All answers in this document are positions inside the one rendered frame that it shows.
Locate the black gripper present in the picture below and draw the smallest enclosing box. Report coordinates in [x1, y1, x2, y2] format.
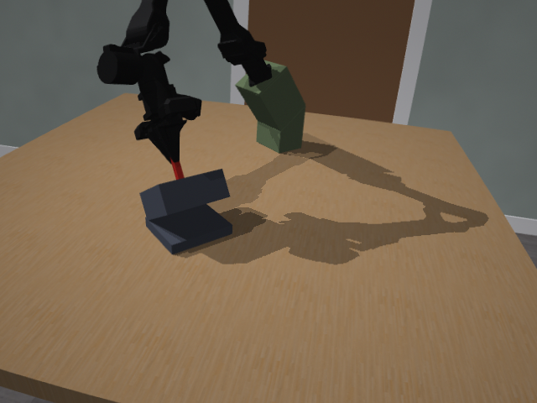
[134, 80, 198, 164]

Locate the dark grey sloped panel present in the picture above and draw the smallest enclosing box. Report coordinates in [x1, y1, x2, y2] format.
[139, 169, 232, 254]

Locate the dark red rectangular bar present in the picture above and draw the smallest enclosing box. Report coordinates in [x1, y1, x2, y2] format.
[170, 159, 184, 180]

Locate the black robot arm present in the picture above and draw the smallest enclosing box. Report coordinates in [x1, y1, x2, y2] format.
[97, 0, 272, 86]

